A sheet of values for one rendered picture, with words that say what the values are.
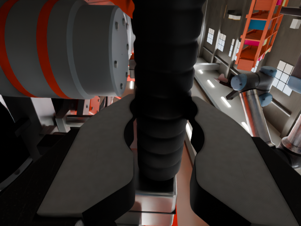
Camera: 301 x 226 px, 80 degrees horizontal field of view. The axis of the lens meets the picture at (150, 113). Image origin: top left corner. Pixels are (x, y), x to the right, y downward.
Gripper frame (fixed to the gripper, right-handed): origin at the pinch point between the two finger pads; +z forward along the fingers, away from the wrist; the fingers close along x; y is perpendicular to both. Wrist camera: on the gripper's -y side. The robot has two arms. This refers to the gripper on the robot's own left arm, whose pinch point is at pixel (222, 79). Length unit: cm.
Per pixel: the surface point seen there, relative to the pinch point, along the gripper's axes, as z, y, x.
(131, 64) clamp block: -52, 22, 76
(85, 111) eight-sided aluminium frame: -47, 7, 87
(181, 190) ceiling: 235, -502, -218
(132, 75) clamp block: -52, 20, 76
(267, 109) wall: 520, -360, -859
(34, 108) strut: -63, 17, 95
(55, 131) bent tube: -63, 12, 92
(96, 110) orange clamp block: -40, 3, 84
